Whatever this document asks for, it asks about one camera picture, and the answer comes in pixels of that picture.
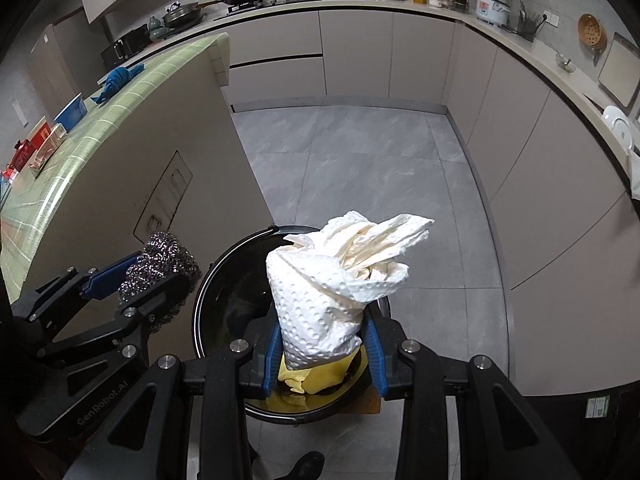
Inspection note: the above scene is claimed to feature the red white paper cup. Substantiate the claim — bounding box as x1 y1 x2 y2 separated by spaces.
28 116 51 152

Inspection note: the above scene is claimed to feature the cutting board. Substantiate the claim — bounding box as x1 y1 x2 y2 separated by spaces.
598 32 640 110

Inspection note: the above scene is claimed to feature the woven basket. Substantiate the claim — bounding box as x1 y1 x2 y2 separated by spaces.
577 13 606 50

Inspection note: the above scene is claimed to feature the black trash bin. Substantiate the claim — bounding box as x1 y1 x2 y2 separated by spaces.
192 226 372 426

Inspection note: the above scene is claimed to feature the teal ceramic vase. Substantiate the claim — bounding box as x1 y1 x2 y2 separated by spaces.
148 16 170 44

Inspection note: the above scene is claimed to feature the blue cloth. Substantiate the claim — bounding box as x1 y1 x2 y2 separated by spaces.
91 64 145 105

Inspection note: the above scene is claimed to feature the black lidded wok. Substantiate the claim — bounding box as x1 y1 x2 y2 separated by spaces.
163 3 205 29

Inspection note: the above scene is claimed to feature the black shoe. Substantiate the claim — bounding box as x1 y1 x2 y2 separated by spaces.
276 451 326 480

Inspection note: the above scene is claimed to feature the gas stove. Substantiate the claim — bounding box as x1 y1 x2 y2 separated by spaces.
213 0 323 21

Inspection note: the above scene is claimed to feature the blue plastic bowl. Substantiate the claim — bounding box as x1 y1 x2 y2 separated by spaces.
54 93 88 132

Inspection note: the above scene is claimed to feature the white paper towel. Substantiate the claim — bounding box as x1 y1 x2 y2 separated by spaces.
266 210 435 370

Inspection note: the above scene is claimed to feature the red white snack wrapper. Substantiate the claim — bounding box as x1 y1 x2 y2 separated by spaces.
28 122 67 178

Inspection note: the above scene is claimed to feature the refrigerator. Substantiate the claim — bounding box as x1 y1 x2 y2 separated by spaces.
27 6 108 118

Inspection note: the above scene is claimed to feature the white rice cooker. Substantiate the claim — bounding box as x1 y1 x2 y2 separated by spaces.
475 0 511 26

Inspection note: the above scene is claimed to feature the black microwave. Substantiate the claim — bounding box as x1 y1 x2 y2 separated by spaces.
101 24 151 70

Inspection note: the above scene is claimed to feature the steel wool scrubber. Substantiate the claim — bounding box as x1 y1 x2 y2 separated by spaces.
118 231 202 333

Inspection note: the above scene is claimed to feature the red cooking pot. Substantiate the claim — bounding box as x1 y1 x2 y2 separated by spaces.
9 139 36 172

